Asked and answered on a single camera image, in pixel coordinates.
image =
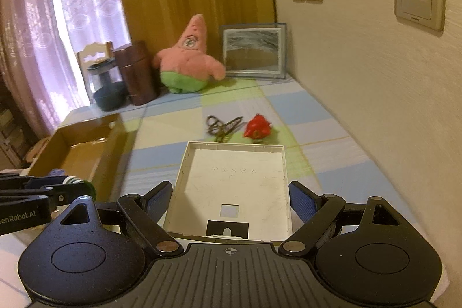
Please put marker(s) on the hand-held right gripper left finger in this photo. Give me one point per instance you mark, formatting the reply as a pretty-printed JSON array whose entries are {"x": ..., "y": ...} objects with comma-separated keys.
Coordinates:
[{"x": 160, "y": 198}]

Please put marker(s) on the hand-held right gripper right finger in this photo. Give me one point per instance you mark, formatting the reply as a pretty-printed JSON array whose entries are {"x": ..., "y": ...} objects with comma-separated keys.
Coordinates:
[{"x": 299, "y": 201}]

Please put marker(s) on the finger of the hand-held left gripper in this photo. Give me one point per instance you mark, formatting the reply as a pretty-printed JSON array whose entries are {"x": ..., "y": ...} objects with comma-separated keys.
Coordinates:
[
  {"x": 70, "y": 193},
  {"x": 43, "y": 182}
]

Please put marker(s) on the green and white small tube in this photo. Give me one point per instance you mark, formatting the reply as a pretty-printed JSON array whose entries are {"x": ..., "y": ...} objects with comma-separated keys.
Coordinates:
[{"x": 74, "y": 180}]

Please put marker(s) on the brown cardboard box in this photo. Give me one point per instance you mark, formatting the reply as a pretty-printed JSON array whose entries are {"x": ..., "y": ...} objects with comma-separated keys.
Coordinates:
[{"x": 104, "y": 149}]

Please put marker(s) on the beige plastic tray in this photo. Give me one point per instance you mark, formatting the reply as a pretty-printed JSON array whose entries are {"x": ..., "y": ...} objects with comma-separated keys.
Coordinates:
[{"x": 231, "y": 181}]

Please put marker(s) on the checkered pastel tablecloth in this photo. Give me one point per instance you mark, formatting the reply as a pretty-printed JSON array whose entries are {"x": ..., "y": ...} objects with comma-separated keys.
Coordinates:
[{"x": 317, "y": 120}]

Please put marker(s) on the red strawberry toy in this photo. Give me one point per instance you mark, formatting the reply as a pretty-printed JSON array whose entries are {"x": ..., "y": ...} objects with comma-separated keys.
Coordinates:
[{"x": 257, "y": 127}]

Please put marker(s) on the metal butterfly hair clip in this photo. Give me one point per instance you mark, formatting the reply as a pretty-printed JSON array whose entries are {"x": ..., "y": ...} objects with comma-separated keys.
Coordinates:
[{"x": 222, "y": 127}]

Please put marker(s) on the glass jar with dark base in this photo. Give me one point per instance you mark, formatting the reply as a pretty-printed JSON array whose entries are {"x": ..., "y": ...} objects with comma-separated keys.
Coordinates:
[{"x": 110, "y": 97}]

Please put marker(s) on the brown cylindrical container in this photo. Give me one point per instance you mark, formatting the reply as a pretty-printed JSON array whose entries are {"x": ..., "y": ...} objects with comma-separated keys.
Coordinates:
[{"x": 137, "y": 73}]

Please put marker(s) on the pink starfish plush toy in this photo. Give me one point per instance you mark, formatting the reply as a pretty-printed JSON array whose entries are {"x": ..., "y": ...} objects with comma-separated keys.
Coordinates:
[{"x": 184, "y": 59}]

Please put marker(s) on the miniature wooden chair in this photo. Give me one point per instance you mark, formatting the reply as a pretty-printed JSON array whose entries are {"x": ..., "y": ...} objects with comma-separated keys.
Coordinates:
[{"x": 95, "y": 50}]

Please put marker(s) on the pink lace curtain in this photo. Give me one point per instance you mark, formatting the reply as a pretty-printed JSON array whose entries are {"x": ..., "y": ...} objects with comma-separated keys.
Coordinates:
[{"x": 32, "y": 23}]

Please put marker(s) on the silver picture frame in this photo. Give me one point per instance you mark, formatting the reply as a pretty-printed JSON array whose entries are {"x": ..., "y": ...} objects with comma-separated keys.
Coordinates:
[{"x": 252, "y": 48}]

